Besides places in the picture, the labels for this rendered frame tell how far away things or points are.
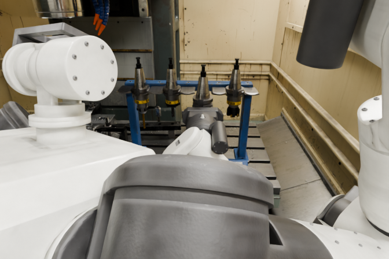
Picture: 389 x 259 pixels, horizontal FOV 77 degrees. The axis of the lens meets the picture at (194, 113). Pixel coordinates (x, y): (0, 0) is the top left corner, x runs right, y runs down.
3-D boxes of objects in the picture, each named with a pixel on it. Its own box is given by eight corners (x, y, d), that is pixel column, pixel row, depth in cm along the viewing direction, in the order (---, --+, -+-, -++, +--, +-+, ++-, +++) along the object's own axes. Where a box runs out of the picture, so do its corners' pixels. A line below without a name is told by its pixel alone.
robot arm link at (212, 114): (224, 100, 72) (227, 118, 62) (222, 129, 77) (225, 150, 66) (181, 99, 73) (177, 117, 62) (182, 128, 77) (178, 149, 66)
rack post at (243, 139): (249, 163, 100) (257, 95, 87) (235, 163, 100) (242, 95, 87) (245, 150, 109) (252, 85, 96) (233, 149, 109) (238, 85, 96)
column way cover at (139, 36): (156, 107, 150) (150, 17, 128) (80, 106, 152) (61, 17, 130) (158, 104, 155) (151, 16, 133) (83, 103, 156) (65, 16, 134)
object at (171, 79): (179, 85, 88) (178, 66, 85) (176, 89, 84) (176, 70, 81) (167, 84, 88) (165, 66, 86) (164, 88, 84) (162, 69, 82)
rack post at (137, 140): (141, 161, 101) (134, 93, 88) (128, 161, 101) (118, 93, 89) (146, 147, 110) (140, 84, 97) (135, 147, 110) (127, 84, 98)
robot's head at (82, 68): (69, 127, 23) (63, 29, 22) (7, 118, 27) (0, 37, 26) (118, 118, 29) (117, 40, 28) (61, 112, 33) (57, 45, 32)
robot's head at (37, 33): (39, 92, 24) (51, 15, 24) (-10, 89, 27) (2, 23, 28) (91, 102, 29) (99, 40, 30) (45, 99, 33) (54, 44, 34)
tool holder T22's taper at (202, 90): (211, 95, 78) (212, 74, 75) (208, 100, 74) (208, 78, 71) (197, 93, 79) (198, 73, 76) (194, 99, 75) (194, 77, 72)
